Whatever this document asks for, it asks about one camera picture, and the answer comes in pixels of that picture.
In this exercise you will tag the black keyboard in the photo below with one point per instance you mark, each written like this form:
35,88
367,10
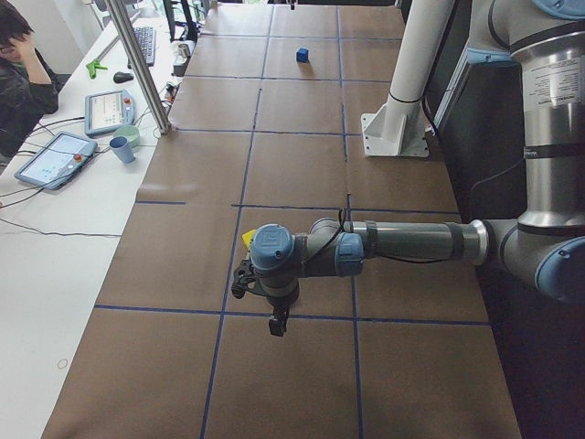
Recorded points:
146,39

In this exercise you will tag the yellow cube block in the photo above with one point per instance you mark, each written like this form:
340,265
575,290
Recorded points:
247,238

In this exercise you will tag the teach pendant tablet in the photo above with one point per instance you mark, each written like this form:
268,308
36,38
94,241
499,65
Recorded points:
56,163
107,111

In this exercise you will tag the aluminium frame profile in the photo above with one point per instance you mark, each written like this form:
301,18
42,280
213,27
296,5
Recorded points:
125,31

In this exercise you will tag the green plastic clamp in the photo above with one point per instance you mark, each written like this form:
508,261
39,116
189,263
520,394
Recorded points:
93,67

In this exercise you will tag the metal cup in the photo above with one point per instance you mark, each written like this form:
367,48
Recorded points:
184,50

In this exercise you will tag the blue plastic cup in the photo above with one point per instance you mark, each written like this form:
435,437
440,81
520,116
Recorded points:
121,147

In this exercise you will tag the black computer mouse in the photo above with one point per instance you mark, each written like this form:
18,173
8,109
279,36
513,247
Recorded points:
122,77

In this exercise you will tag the blue cube block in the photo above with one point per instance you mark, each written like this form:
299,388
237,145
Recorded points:
302,55

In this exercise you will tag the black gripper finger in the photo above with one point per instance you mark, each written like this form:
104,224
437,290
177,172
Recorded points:
239,288
278,324

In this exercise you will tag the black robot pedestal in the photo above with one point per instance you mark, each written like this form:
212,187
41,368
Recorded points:
540,340

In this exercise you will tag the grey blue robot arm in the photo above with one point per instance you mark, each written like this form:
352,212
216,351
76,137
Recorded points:
544,246

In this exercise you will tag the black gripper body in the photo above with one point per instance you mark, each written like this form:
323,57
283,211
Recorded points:
280,305

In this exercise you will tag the far teach pendant tablet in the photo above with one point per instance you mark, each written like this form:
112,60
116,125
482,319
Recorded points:
107,111

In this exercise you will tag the white mounting post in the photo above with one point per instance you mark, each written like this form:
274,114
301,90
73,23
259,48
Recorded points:
398,127

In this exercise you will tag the seated person dark jacket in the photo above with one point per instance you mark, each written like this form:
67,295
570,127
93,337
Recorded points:
29,87

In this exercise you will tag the near teach pendant tablet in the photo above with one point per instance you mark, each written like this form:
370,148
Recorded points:
56,163

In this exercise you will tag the green tape roll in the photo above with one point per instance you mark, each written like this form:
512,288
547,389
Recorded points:
130,132

